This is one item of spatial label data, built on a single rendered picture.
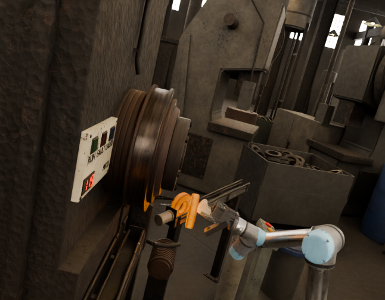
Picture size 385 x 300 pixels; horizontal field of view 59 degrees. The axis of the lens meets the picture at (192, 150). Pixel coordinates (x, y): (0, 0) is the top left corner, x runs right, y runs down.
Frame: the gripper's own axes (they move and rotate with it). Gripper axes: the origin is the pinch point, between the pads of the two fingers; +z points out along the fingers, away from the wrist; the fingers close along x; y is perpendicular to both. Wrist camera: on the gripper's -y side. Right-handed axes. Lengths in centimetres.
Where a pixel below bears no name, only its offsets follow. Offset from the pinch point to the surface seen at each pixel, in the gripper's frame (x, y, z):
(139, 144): 42, 24, 31
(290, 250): -68, -19, -84
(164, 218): -15.2, -18.3, 7.1
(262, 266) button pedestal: -45, -29, -63
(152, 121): 38, 32, 32
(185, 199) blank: -27.9, -8.6, 1.2
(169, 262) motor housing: -5.0, -32.4, -4.7
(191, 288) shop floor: -63, -75, -38
